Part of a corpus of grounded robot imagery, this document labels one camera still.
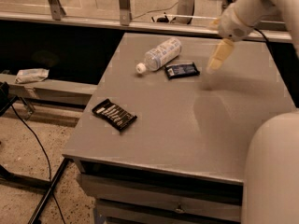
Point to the black snack bar wrapper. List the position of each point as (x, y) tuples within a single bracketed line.
[(115, 115)]

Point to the blue rxbar blueberry wrapper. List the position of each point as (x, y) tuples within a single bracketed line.
[(179, 70)]

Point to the grey cabinet drawer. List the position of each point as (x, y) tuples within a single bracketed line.
[(148, 204)]

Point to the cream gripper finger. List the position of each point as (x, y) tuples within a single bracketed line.
[(214, 25), (220, 53)]

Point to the black metal stand leg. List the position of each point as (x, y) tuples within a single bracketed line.
[(49, 193)]

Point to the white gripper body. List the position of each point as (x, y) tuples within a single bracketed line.
[(233, 24)]

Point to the metal bracket far left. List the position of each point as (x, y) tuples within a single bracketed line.
[(56, 10)]

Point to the clear plastic water bottle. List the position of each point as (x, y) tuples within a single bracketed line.
[(156, 58)]

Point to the white wrapped packet on ledge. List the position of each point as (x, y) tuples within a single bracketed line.
[(31, 75)]

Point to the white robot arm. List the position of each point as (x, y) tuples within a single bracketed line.
[(271, 179)]

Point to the metal bracket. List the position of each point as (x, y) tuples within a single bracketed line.
[(125, 12), (56, 10)]

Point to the metal bracket centre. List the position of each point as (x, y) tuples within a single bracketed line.
[(125, 12)]

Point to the grey side bench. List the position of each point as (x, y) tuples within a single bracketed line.
[(51, 90)]

